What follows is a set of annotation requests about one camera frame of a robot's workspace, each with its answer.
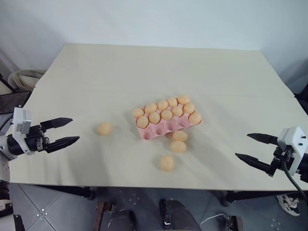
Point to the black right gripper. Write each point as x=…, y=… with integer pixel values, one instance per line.
x=281, y=157

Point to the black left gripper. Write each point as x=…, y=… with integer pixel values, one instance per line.
x=36, y=140

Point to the orange egg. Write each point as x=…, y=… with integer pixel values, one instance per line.
x=178, y=146
x=150, y=107
x=154, y=117
x=195, y=118
x=177, y=111
x=180, y=136
x=162, y=105
x=188, y=108
x=104, y=128
x=166, y=115
x=183, y=99
x=142, y=121
x=137, y=112
x=166, y=163
x=172, y=102

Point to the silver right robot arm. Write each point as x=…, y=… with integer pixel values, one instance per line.
x=303, y=168

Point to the pink egg tray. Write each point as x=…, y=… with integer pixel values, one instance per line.
x=154, y=134

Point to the black table leg bar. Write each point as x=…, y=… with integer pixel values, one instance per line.
x=72, y=190
x=252, y=195

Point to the dark flat panel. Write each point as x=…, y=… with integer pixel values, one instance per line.
x=13, y=101

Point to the white and black sneaker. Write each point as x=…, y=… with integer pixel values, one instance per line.
x=290, y=204

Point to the beige cloth bag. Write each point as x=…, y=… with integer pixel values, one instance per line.
x=25, y=78

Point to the dark bulky object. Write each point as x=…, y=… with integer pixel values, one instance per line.
x=302, y=95

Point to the black tripod stand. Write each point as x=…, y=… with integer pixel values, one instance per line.
x=8, y=84

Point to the dark rounded shape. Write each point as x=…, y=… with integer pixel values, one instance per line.
x=121, y=220
x=179, y=215

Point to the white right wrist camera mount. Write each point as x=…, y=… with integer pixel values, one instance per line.
x=294, y=140

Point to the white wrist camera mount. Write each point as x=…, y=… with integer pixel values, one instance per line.
x=294, y=140
x=21, y=122

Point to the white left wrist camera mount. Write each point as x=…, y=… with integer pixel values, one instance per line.
x=21, y=122

